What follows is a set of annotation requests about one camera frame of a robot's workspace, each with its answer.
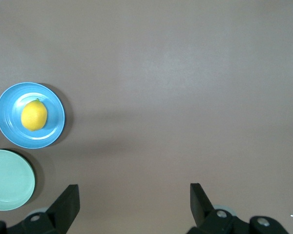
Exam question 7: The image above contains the yellow lemon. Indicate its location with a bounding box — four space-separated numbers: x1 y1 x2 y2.
21 98 48 132

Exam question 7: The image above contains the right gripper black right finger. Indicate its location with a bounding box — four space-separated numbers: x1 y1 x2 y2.
187 182 290 234

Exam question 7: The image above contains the blue plate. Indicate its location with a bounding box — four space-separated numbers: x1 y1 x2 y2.
0 82 65 149

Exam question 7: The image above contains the pale green plate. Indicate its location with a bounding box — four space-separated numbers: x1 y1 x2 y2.
0 149 36 211

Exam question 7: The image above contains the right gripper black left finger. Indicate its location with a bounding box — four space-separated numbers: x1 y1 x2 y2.
0 184 81 234

